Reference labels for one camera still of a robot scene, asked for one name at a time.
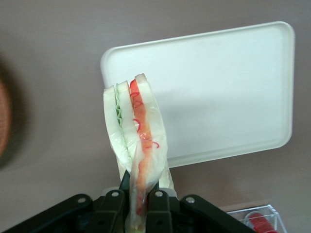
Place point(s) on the triangular sandwich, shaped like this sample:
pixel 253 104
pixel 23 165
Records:
pixel 143 126

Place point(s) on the clear acrylic bottle rack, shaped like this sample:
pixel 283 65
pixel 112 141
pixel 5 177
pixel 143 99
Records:
pixel 275 213

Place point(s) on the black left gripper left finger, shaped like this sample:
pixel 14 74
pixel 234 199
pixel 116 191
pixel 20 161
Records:
pixel 107 211

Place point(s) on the round brown wicker basket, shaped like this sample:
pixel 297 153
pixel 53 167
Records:
pixel 3 121

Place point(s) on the beige rectangular plastic tray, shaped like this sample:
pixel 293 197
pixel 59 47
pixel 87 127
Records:
pixel 218 97

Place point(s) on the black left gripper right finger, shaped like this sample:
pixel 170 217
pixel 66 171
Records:
pixel 160 211

